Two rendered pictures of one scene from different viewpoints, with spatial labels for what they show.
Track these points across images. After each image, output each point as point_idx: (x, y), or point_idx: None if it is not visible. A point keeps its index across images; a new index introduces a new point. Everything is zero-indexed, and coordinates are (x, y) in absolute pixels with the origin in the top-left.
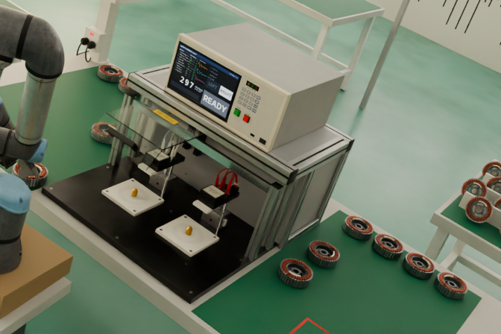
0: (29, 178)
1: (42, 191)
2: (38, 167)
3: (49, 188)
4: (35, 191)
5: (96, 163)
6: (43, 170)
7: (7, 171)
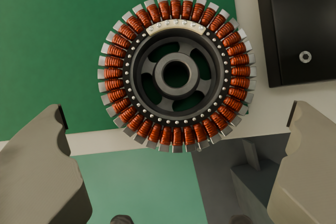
0: (234, 117)
1: (277, 87)
2: (172, 27)
3: (307, 65)
4: (253, 102)
5: None
6: (207, 21)
7: (108, 127)
